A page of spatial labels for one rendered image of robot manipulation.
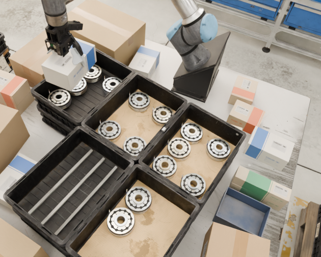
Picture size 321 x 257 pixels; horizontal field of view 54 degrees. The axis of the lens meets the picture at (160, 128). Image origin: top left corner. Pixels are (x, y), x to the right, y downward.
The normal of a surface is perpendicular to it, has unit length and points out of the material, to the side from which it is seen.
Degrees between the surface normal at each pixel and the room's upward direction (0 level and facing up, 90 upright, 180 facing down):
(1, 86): 0
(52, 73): 90
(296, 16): 90
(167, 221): 0
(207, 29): 54
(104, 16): 0
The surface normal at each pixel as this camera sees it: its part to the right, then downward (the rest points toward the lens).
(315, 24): -0.40, 0.73
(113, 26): 0.07, -0.58
